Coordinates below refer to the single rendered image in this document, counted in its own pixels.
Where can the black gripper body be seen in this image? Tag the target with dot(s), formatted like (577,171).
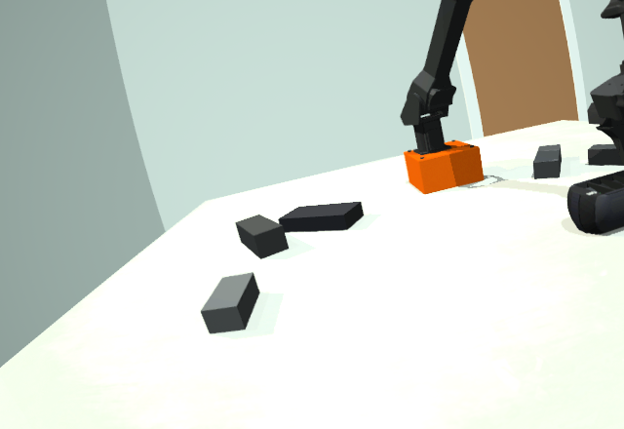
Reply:
(594,118)

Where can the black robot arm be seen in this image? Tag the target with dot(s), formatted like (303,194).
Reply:
(431,91)

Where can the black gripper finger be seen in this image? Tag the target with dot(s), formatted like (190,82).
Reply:
(616,133)

